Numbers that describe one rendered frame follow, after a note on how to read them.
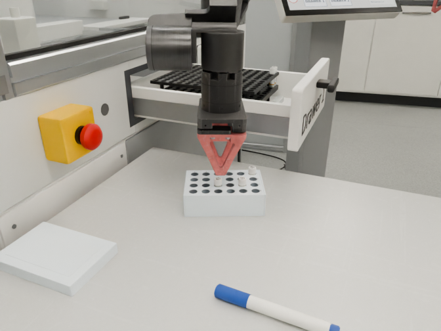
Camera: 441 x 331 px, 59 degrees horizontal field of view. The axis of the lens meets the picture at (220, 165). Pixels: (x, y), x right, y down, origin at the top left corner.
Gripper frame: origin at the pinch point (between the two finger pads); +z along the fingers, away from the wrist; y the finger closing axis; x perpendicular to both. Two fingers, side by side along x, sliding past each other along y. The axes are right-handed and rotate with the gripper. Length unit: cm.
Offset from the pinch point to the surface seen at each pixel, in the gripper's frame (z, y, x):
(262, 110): -5.0, -11.8, 7.5
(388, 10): -15, -107, 68
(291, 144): -0.3, -7.7, 12.2
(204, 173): 3.7, -4.5, -2.5
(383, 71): 47, -292, 154
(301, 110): -6.4, -7.8, 13.4
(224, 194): 3.5, 2.7, 0.6
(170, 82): -6.7, -24.8, -9.5
